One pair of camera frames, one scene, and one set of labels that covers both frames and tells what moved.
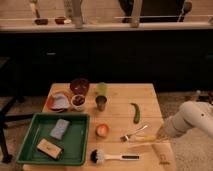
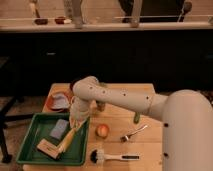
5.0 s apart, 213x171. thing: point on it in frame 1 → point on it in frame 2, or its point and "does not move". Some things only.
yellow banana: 146,138 → 69,137
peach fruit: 102,130 does not move
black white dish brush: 98,156 does not move
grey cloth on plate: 61,101 does not move
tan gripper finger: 162,133 → 73,122
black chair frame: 6,120 does not move
